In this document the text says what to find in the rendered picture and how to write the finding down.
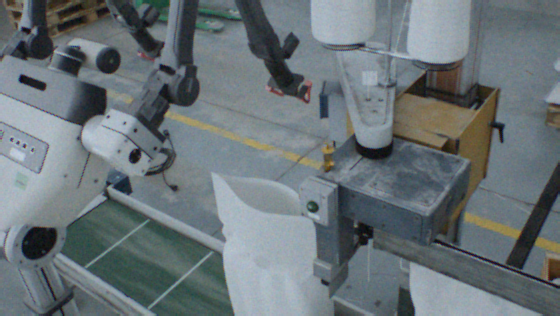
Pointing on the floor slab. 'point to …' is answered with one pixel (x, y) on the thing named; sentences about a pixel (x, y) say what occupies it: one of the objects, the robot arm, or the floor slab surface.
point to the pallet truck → (198, 11)
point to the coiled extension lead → (164, 162)
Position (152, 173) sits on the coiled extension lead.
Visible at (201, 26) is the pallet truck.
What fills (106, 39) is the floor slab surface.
